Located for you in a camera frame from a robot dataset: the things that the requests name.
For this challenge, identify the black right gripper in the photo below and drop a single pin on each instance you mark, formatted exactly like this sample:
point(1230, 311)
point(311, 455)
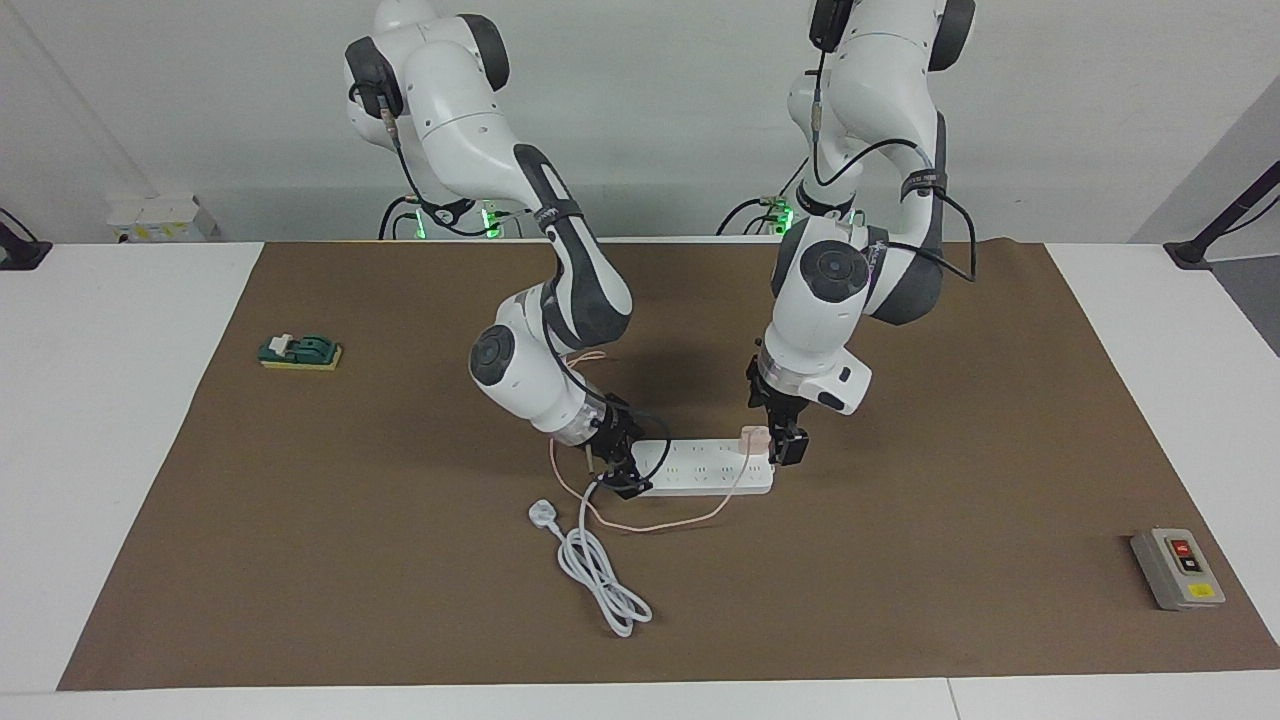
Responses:
point(618, 432)

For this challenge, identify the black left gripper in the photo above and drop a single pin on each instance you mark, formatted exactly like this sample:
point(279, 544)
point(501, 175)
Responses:
point(775, 390)

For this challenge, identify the pink charger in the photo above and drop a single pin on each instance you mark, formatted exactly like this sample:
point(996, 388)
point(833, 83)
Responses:
point(753, 438)

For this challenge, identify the white power strip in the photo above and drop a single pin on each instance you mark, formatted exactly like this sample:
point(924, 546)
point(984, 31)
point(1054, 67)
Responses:
point(700, 470)

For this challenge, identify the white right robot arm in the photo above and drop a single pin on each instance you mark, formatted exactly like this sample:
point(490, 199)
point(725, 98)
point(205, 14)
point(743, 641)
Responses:
point(460, 100)

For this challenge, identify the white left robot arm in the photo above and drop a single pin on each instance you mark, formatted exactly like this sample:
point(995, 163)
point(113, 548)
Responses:
point(860, 100)

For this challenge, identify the brown table mat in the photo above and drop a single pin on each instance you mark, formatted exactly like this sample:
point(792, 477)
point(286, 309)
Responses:
point(400, 600)

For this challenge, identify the black clamp stand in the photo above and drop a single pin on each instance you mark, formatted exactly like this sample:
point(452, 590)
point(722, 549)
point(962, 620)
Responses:
point(1190, 253)

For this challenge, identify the white box with yellow labels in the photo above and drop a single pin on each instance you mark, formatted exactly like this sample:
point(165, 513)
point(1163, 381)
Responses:
point(160, 215)

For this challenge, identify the black table clamp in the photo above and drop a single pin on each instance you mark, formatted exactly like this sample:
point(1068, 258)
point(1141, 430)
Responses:
point(20, 252)

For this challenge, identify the green knife switch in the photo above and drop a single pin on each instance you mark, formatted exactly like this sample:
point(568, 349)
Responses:
point(310, 350)

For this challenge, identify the grey push-button switch box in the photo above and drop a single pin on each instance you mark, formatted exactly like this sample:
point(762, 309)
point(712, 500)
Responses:
point(1180, 570)

